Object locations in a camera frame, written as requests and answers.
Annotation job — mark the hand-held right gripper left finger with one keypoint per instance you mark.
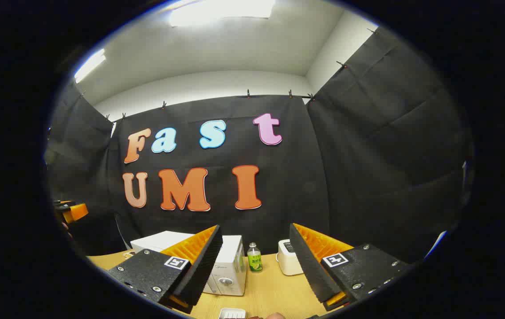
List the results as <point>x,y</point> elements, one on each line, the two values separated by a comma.
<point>203,261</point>

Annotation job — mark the white microwave oven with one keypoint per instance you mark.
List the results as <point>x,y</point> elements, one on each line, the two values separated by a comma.
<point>231,266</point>

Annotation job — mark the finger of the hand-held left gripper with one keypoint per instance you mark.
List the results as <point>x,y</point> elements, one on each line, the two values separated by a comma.
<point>64,204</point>
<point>76,212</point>

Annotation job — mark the white food tray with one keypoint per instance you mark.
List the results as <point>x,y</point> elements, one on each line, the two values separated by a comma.
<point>232,313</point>

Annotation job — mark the green label drink bottle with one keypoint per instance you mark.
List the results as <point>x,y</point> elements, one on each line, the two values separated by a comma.
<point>254,259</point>

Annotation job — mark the white toaster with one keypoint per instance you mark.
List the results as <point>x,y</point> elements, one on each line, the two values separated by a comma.
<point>285,261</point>

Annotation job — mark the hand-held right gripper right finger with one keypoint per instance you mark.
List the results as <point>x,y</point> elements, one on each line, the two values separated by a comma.
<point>307,261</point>

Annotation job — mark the black backdrop cloth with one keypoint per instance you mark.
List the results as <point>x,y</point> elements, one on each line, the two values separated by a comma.
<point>323,177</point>

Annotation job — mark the ceiling light panel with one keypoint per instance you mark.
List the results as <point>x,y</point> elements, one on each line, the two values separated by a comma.
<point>221,11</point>

